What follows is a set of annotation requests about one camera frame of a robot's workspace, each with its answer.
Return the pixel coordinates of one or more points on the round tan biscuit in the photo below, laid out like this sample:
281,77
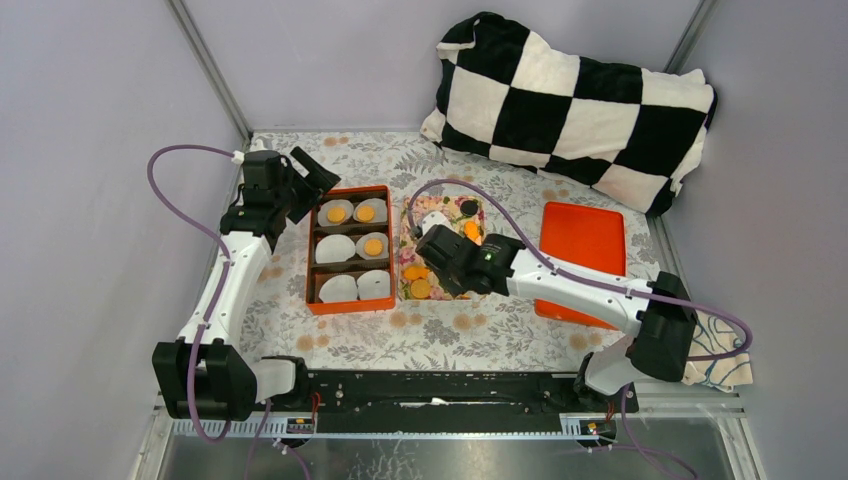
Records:
365,213
420,289
336,215
373,247

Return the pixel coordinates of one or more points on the blue cream patterned cloth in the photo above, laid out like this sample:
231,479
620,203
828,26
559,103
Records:
711,337

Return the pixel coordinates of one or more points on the black white checkered pillow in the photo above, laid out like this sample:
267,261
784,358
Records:
625,131

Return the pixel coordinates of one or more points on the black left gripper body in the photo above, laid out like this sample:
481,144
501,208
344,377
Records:
298,195

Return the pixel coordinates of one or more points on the black sandwich cookie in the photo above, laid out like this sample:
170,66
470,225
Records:
469,208

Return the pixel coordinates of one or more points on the floral cookie tray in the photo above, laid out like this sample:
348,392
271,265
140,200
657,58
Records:
419,215

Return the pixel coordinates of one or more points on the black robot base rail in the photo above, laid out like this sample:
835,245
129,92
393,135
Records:
431,402

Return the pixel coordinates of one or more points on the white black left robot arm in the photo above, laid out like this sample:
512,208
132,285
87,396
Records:
202,374

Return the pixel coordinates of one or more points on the orange box lid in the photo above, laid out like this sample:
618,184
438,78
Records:
587,236

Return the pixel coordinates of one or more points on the white paper cupcake liner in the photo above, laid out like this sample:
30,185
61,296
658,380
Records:
339,289
380,206
374,284
321,217
334,248
359,246

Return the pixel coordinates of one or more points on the orange compartment cookie box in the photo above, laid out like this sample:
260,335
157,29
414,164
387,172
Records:
350,266

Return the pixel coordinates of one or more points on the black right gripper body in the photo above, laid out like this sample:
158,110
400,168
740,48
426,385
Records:
452,281

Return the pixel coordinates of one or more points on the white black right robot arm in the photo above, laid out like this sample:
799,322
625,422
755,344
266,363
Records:
655,317

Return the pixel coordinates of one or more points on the orange fish shaped cookie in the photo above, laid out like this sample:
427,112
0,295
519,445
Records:
416,272
472,232

